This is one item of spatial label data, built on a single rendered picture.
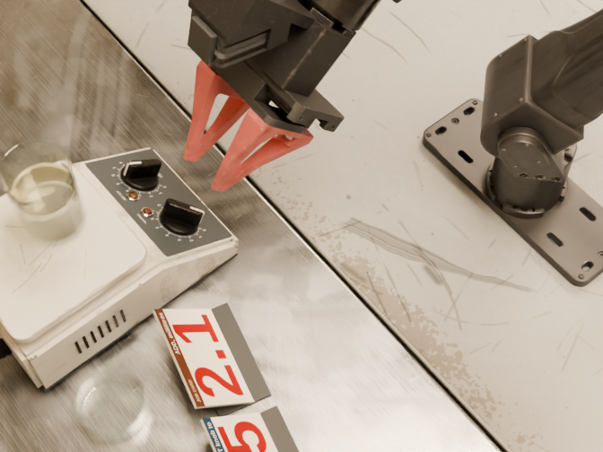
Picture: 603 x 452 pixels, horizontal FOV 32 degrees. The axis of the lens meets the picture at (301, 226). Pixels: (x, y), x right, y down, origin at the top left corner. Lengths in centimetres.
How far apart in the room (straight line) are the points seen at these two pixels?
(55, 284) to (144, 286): 7
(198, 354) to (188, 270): 7
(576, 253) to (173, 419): 36
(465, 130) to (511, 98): 16
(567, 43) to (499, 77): 7
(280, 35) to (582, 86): 23
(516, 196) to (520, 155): 9
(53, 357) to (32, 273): 7
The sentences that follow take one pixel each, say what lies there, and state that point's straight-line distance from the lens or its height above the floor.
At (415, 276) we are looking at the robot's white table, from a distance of 89.
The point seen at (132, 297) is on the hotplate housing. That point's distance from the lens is 83.
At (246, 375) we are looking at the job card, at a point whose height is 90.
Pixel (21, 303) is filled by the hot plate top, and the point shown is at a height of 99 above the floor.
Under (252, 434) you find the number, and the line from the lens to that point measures 82.
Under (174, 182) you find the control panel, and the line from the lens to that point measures 91.
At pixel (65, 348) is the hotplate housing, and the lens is 83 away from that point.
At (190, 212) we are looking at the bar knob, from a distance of 86.
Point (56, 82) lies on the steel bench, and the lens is 104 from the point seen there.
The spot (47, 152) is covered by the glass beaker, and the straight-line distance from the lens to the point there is 81.
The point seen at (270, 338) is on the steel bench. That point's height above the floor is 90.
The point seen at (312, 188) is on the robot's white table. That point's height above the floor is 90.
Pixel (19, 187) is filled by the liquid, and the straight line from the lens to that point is 81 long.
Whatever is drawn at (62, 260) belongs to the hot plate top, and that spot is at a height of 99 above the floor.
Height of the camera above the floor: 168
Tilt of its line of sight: 59 degrees down
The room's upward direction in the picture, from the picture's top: 2 degrees counter-clockwise
